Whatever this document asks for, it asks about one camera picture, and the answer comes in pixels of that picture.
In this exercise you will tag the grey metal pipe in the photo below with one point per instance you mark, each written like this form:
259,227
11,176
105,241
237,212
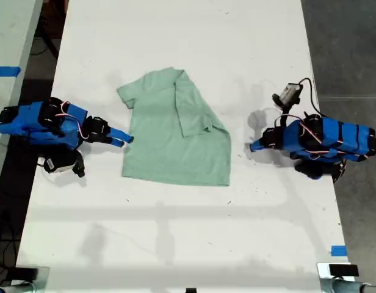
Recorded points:
11,288
349,287

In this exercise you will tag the long blue tape strip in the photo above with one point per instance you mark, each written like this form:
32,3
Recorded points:
5,70

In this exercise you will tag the small black clip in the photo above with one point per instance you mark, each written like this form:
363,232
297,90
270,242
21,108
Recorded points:
191,290

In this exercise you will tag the white side table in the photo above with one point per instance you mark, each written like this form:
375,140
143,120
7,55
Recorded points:
8,36

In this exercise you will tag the black box on clear bracket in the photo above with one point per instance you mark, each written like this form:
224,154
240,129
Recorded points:
26,273

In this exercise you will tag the small blue tape patch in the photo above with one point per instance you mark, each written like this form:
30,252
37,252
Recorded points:
339,251

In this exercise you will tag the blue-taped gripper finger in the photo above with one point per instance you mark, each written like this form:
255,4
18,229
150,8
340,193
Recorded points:
117,142
257,146
121,134

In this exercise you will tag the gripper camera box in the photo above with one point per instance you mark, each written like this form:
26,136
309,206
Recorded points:
58,164
289,93

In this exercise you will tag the pale green T-shirt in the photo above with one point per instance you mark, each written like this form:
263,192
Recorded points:
163,146

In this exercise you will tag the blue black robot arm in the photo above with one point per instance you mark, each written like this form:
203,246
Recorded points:
32,125
331,137

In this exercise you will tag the black box on white bracket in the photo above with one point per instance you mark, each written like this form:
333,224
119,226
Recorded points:
343,270

